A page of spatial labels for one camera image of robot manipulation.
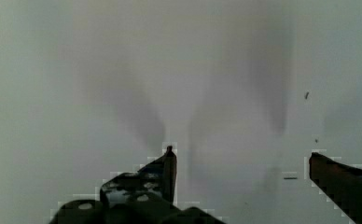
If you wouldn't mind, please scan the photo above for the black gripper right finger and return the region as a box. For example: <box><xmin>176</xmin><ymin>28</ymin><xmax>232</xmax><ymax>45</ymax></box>
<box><xmin>309</xmin><ymin>152</ymin><xmax>362</xmax><ymax>224</ymax></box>

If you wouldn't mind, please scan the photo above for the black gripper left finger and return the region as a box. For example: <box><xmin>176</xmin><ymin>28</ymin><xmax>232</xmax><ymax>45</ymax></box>
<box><xmin>99</xmin><ymin>145</ymin><xmax>177</xmax><ymax>207</ymax></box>

